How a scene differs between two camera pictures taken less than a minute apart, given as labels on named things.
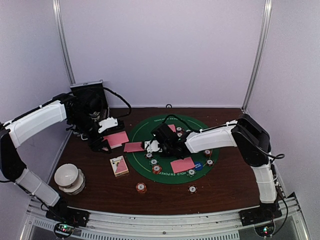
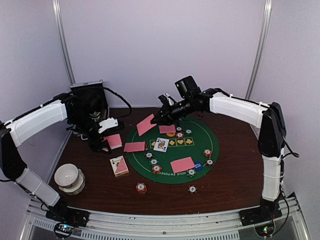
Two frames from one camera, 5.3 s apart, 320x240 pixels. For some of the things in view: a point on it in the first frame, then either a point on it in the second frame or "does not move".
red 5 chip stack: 141,187 does not move
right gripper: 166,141 to 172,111
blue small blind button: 198,165 does not move
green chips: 191,173 does not move
